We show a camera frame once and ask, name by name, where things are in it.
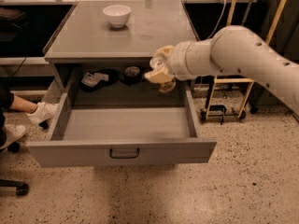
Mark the white sneaker upper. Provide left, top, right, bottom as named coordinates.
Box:
left=27, top=102, right=58, bottom=124

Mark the person's leg in black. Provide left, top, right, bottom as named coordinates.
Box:
left=0, top=84, right=37, bottom=144

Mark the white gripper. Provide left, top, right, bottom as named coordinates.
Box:
left=144, top=41, right=192, bottom=84

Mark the white power cable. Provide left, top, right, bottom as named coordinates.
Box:
left=206, top=0, right=228, bottom=40

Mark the grey open top drawer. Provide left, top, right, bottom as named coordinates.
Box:
left=25, top=75, right=218, bottom=168

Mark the black office chair base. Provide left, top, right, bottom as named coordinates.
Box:
left=0, top=142, right=29, bottom=196

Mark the black object on left shelf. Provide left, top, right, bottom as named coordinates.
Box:
left=0, top=7, right=27, bottom=42

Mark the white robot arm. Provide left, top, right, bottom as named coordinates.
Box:
left=145, top=25, right=299, bottom=114

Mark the white ceramic bowl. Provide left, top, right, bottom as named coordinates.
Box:
left=103, top=5, right=131, bottom=28

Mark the orange soda can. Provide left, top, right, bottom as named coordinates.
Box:
left=149, top=60, right=176, bottom=93

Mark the yellow wooden wheeled frame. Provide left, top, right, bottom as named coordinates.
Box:
left=200, top=0, right=292, bottom=124

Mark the black drawer handle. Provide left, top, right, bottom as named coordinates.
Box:
left=109, top=148, right=139, bottom=159

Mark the black tape roll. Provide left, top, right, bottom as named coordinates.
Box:
left=123, top=66, right=142, bottom=85

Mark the white sneaker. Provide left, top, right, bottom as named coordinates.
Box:
left=27, top=102, right=58, bottom=124
left=0, top=124, right=26, bottom=148

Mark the white sneaker lower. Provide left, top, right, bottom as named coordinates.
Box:
left=0, top=124, right=26, bottom=148

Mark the black pouch with white labels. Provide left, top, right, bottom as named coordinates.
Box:
left=79, top=69, right=119, bottom=92

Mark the grey metal cabinet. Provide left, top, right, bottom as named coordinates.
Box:
left=45, top=0, right=196, bottom=108

